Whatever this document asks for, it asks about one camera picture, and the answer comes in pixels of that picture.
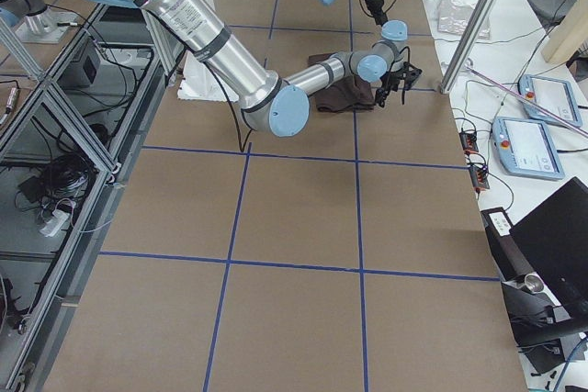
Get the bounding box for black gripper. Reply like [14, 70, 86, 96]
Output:
[367, 0, 387, 25]
[374, 70, 404, 108]

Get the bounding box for dark brown t-shirt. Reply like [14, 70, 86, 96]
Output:
[312, 75, 375, 113]

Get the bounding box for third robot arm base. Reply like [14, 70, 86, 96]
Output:
[1, 0, 78, 44]

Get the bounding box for clear plastic bag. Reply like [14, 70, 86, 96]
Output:
[436, 0, 476, 35]

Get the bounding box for white reacher grabber tool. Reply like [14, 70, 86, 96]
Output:
[461, 59, 588, 139]

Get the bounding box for black power strip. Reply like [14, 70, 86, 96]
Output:
[459, 130, 490, 194]

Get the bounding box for near blue teach pendant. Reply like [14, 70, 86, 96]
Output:
[492, 117, 565, 181]

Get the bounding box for blue teach pendant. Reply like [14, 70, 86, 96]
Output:
[518, 74, 582, 128]
[492, 117, 565, 181]

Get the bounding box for far blue teach pendant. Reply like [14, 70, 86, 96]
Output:
[518, 74, 582, 128]

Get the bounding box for black laptop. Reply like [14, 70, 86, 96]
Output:
[511, 177, 588, 304]

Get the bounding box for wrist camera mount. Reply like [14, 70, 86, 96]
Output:
[401, 62, 423, 105]

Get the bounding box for aluminium frame post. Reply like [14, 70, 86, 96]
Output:
[439, 0, 496, 94]

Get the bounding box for aluminium frame structure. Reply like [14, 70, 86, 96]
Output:
[1, 4, 168, 391]

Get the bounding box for black camera stand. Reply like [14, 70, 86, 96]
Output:
[481, 207, 587, 374]

